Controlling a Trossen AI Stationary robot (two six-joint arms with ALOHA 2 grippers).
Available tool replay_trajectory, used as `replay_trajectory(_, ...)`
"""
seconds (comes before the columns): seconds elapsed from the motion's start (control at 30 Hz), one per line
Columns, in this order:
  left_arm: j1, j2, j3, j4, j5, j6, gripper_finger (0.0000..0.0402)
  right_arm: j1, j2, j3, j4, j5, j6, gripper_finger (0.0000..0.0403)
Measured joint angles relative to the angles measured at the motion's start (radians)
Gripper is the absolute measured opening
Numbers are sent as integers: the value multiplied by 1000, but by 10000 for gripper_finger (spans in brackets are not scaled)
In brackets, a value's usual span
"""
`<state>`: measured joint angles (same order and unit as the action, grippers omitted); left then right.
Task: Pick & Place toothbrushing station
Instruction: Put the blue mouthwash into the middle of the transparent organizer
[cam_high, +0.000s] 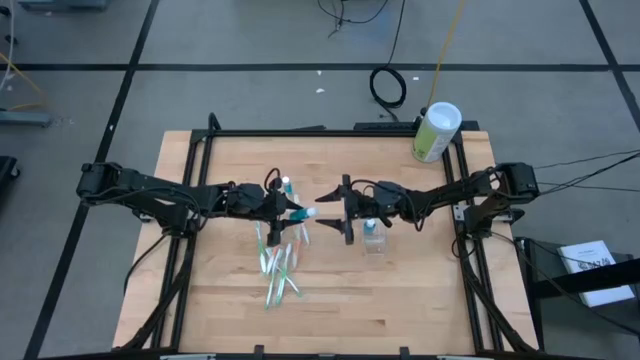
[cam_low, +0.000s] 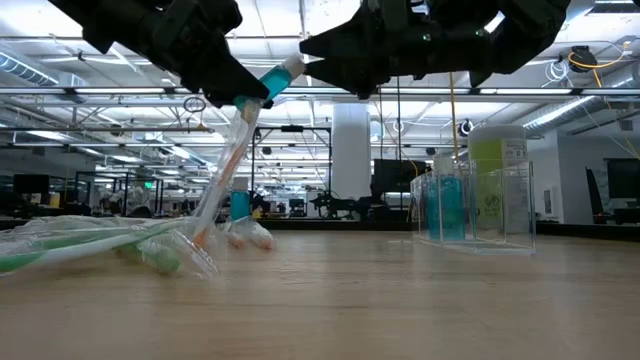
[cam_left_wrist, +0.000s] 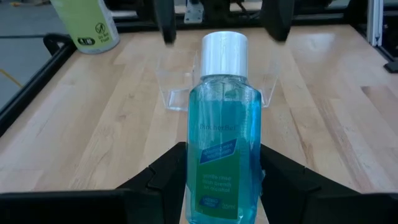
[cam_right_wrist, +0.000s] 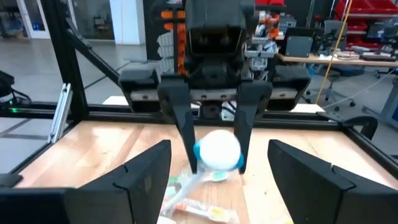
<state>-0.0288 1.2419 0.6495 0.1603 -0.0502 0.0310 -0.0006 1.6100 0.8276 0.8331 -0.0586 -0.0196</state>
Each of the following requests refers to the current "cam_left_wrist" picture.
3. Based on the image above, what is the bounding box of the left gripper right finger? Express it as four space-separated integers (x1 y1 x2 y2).
260 144 398 224

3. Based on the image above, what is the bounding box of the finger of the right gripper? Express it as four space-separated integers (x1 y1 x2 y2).
260 0 295 42
154 0 177 44

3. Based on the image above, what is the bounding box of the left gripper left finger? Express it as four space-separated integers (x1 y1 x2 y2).
0 142 187 224

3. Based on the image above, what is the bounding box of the blue mouthwash bottle silver cap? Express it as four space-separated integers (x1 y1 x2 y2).
185 30 264 224

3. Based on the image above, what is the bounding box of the clear acrylic organizer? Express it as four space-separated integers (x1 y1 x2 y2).
154 49 280 112

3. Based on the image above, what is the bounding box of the green white wipes canister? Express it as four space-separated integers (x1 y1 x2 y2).
49 0 121 55

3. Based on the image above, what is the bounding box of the silver aluminium extrusion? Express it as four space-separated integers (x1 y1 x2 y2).
366 0 384 47

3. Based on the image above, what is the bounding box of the silver metal bracket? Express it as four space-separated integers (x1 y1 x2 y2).
183 0 205 24

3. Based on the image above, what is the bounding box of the yellow hanging cable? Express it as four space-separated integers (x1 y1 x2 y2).
0 68 24 89

